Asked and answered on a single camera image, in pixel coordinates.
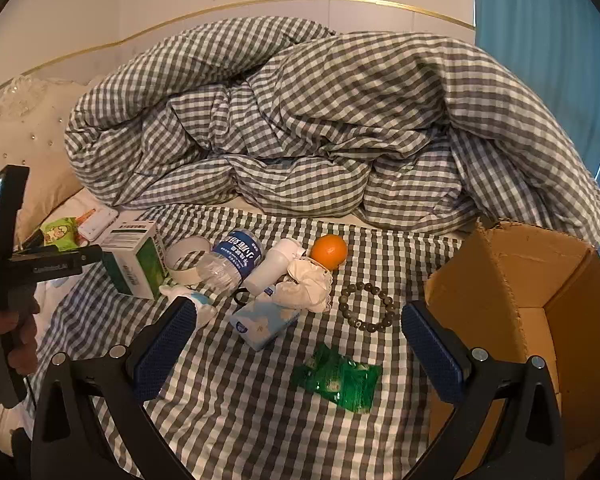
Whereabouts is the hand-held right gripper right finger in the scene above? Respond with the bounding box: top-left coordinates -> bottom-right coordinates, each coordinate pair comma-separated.
401,300 -> 566,480

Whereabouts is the brown cardboard box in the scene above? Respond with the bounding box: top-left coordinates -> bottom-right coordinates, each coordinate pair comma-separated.
424,219 -> 600,461

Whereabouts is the clear water bottle blue label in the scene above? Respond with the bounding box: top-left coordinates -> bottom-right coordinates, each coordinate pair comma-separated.
196,228 -> 265,293

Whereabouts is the green snack packet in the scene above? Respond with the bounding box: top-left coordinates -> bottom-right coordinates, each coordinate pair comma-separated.
290,344 -> 383,415

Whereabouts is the grey checked bed sheet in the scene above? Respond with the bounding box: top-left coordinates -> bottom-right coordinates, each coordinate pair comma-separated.
32,205 -> 481,480

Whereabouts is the white toothpaste tube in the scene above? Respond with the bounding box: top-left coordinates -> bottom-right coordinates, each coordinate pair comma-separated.
159,284 -> 217,325

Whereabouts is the person's left hand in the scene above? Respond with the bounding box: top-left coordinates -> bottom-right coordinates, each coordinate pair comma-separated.
0,302 -> 40,378

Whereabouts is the white pink flat box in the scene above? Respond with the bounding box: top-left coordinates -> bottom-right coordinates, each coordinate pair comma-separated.
76,206 -> 119,242

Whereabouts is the orange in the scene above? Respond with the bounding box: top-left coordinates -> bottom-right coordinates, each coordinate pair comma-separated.
311,234 -> 348,271

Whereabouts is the blue white tissue pack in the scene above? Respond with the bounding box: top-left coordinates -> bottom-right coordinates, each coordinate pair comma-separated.
230,297 -> 301,352

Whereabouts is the white cloth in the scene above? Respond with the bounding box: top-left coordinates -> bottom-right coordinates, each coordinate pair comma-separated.
275,256 -> 333,313

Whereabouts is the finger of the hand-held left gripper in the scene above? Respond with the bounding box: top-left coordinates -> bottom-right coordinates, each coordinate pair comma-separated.
62,244 -> 104,276

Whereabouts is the grey bead bracelet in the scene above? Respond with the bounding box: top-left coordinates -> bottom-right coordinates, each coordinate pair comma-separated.
338,281 -> 396,333

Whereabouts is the light green cartoon packet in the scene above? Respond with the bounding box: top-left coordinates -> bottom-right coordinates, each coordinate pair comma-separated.
40,216 -> 78,250

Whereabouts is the white headboard gold trim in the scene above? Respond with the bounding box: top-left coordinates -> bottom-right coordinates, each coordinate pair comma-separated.
0,0 -> 477,106

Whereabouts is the white plastic bottle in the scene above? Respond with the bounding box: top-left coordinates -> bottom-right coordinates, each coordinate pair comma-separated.
243,238 -> 306,295

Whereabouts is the blue curtain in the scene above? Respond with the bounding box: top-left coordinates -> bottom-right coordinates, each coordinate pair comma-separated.
472,0 -> 600,186

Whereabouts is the cream beaded pillow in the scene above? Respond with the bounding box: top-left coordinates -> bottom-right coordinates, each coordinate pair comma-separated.
0,75 -> 106,248

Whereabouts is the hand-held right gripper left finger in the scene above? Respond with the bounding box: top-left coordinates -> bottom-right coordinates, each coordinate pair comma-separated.
30,296 -> 198,480

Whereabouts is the green white medicine box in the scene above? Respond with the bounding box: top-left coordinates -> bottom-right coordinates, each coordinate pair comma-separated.
99,220 -> 168,300

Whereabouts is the white tape roll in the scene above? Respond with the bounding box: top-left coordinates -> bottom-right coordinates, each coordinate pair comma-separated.
165,236 -> 212,286

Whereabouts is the grey checked duvet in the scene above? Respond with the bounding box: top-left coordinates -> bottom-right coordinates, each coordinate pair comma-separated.
64,16 -> 600,248

